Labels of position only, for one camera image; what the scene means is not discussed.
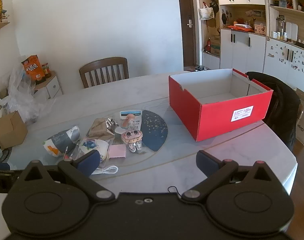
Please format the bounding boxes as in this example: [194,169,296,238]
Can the hanging tote bag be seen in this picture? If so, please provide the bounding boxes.
[199,2,214,21]

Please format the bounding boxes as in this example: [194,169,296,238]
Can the wooden chair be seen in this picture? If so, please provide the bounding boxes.
[79,57,129,88]

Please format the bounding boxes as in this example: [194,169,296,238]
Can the small brown cardboard box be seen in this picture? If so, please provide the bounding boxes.
[0,111,28,150]

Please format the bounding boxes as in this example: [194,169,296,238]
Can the pink sticky note pad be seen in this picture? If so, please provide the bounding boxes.
[108,144,127,158]

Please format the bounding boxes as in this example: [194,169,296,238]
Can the dark brown door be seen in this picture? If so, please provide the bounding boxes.
[179,0,196,68]

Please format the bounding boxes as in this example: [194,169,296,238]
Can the grey white snack bag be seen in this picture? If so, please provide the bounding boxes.
[43,126,80,157]

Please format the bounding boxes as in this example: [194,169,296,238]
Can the white charging cable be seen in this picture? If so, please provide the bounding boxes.
[91,165,119,176]

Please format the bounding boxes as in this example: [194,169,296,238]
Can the white side cabinet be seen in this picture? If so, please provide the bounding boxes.
[34,71,63,100]

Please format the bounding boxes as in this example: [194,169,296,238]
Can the clear plastic bag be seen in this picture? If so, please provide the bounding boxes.
[5,64,54,124]

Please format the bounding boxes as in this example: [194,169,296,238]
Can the white sausage packet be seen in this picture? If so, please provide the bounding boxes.
[113,110,142,134]

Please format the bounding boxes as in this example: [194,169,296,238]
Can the white storage cabinets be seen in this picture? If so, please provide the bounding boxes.
[199,0,304,91]

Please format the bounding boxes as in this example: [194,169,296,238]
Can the orange snack bag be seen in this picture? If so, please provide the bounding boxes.
[21,55,46,81]

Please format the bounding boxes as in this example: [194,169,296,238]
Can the blueberry snack packet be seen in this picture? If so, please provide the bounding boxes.
[77,138,109,162]

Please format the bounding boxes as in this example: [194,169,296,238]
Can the silver foil snack packet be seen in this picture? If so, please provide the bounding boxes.
[87,118,117,141]

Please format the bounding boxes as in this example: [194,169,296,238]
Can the red cardboard box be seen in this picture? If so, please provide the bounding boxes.
[168,69,273,142]

